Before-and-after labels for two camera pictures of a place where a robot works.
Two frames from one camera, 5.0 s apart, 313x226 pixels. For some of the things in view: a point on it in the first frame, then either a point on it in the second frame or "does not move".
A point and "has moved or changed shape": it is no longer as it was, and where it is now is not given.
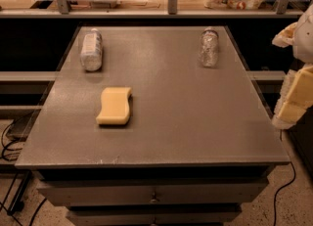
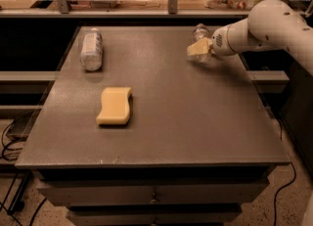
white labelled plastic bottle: (91, 51) does not move
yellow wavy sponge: (115, 109) does not move
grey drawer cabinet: (199, 146) does not move
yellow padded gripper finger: (295, 97) -> (224, 42)
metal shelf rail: (156, 13) does not move
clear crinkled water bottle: (209, 47) has moved or changed shape
